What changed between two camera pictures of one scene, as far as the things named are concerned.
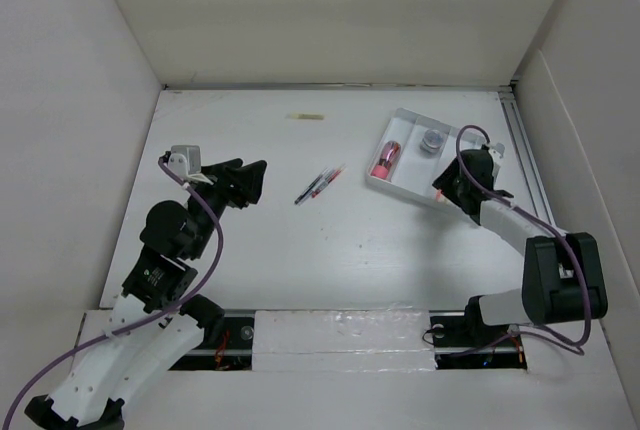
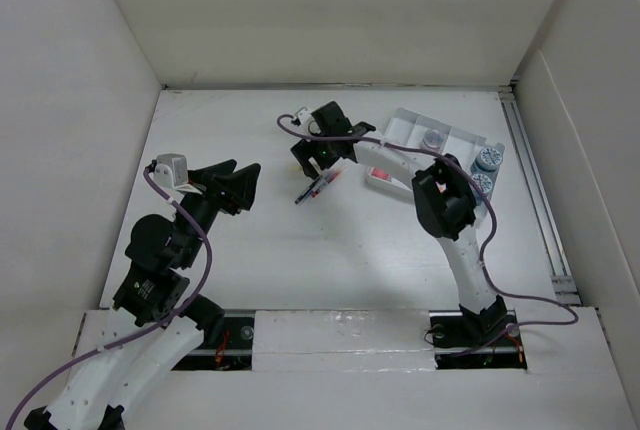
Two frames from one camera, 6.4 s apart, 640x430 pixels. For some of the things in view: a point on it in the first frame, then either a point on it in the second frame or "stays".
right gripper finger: [447, 181] -> [301, 151]
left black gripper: [239, 186] stays
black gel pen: [308, 188] stays
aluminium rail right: [527, 157] stays
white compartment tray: [415, 151] stays
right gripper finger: [460, 198] -> [319, 164]
